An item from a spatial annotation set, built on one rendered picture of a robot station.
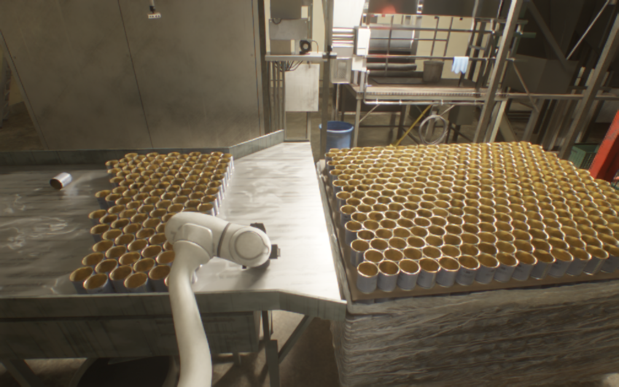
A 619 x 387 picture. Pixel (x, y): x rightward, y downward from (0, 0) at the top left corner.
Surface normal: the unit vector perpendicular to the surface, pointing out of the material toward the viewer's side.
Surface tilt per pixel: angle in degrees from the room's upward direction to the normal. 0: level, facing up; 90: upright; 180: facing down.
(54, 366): 0
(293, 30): 90
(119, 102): 90
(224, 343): 90
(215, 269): 0
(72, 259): 0
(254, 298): 90
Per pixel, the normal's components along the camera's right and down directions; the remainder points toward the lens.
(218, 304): 0.07, 0.50
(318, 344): 0.02, -0.87
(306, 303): -0.22, 0.48
